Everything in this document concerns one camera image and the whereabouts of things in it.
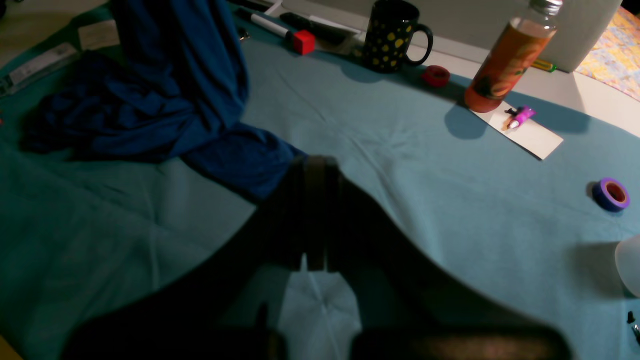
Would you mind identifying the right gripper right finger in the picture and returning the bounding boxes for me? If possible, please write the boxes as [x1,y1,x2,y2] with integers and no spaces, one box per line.
[315,156,570,360]

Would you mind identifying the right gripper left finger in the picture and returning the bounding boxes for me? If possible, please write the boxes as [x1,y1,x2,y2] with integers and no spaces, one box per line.
[65,156,307,360]

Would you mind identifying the dark blue t-shirt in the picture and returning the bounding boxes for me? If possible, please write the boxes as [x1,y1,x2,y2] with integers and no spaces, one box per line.
[23,0,305,200]

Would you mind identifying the teal table cloth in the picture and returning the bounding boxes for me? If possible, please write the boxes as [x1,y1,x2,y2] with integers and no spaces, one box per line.
[1,2,639,360]

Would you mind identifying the white paper strip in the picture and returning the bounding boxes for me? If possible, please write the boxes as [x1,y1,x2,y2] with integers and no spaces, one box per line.
[473,102,563,160]

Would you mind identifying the black screw lower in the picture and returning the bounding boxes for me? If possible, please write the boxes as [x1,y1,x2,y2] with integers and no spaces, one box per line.
[626,311,636,325]

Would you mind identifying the pink small clip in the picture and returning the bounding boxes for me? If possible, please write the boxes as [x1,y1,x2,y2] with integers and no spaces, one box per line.
[504,105,537,130]

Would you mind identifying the translucent plastic cup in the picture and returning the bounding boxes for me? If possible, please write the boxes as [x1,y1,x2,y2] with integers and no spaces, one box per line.
[614,235,640,298]

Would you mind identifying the purple tape roll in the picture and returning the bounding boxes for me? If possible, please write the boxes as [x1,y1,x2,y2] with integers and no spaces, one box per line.
[591,177,631,213]

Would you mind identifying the red tape roll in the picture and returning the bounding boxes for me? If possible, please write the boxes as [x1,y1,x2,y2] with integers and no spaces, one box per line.
[421,64,451,88]

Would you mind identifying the red cube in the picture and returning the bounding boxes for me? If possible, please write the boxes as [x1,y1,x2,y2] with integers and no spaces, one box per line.
[290,29,316,56]

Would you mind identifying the black remote control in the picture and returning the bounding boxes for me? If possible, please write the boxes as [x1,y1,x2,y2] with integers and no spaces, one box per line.
[279,12,357,47]

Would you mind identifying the black mug yellow dots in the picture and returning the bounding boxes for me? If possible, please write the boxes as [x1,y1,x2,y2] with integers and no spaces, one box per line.
[360,0,434,74]

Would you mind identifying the orange plastic bottle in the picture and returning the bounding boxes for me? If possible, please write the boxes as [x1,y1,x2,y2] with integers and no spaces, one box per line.
[464,0,563,113]

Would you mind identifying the white black marker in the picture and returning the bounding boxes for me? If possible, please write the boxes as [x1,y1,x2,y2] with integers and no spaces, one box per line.
[234,7,293,41]

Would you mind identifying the white paper card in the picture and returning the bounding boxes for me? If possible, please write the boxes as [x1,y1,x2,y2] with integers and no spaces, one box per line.
[77,19,121,51]

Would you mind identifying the clear blister pack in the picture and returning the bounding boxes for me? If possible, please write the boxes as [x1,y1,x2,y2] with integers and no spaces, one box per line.
[0,42,80,98]

